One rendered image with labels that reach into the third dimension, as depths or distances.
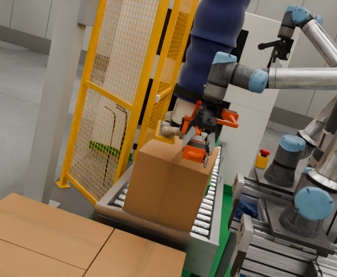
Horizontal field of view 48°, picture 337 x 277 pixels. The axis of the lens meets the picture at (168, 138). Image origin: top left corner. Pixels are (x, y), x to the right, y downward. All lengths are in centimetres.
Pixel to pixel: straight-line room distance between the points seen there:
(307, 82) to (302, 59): 951
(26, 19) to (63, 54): 927
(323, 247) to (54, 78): 206
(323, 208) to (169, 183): 97
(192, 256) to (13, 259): 91
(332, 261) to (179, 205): 86
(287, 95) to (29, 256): 971
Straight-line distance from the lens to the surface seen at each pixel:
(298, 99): 1098
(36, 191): 308
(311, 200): 128
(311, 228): 147
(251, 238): 146
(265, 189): 192
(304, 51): 1089
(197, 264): 214
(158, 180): 204
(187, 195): 203
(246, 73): 128
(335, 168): 128
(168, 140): 180
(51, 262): 175
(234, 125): 201
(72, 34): 272
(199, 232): 230
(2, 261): 174
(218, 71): 129
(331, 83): 138
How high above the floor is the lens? 159
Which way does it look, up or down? 16 degrees down
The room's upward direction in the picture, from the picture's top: 16 degrees clockwise
